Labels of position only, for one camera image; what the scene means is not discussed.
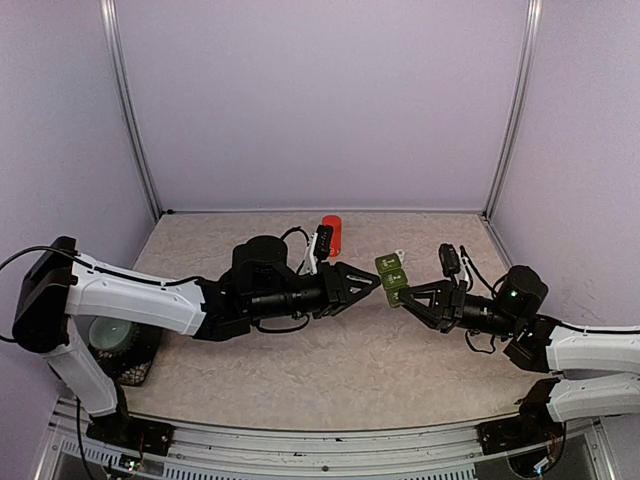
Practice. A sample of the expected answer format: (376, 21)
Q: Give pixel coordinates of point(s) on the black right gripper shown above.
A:
(452, 304)

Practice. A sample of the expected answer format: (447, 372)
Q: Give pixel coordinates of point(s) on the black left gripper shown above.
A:
(335, 281)

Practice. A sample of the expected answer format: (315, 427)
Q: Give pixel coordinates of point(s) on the green pill organizer box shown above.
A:
(392, 275)

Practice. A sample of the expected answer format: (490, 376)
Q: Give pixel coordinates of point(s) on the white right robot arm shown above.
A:
(589, 372)

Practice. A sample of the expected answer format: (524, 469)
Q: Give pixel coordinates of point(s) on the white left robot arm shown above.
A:
(64, 283)

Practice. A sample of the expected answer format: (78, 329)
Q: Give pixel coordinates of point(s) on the red cylindrical can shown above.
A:
(335, 223)

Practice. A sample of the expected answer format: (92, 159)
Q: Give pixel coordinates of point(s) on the black square tray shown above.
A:
(131, 366)

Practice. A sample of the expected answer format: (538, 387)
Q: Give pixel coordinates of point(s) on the green ceramic bowl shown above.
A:
(110, 335)

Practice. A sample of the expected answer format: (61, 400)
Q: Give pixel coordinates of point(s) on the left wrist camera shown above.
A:
(317, 250)

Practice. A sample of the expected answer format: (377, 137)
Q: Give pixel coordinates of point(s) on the front aluminium rail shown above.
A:
(199, 451)

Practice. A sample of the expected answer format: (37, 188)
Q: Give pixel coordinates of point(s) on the right aluminium frame post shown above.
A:
(517, 106)

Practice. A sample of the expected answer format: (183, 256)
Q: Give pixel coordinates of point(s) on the aluminium frame post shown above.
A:
(517, 106)
(108, 9)

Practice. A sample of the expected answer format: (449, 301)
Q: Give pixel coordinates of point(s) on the left aluminium frame post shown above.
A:
(108, 9)

